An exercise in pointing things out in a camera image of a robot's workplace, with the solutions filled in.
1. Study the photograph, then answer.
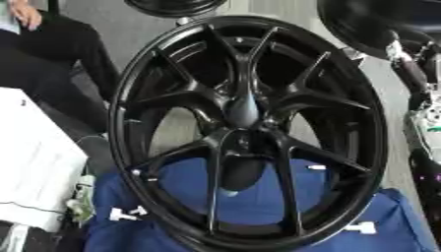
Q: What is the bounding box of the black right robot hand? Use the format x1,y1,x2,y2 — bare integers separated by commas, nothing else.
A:
384,31,441,103

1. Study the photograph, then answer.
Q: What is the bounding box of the black spoked wheel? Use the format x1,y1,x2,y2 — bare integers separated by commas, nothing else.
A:
106,14,390,252

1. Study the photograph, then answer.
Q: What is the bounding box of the black round wheel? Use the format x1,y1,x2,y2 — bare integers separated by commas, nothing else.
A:
122,0,229,19

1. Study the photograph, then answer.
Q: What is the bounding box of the black round disc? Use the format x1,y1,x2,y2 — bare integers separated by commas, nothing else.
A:
315,0,441,61

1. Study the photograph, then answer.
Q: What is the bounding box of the pale green white object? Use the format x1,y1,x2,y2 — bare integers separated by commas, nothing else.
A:
65,174,98,225

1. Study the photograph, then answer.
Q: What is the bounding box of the person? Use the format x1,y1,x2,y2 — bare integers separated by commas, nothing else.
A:
0,0,123,134

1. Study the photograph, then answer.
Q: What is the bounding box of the person's hand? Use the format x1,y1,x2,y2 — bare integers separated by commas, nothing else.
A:
7,0,43,32

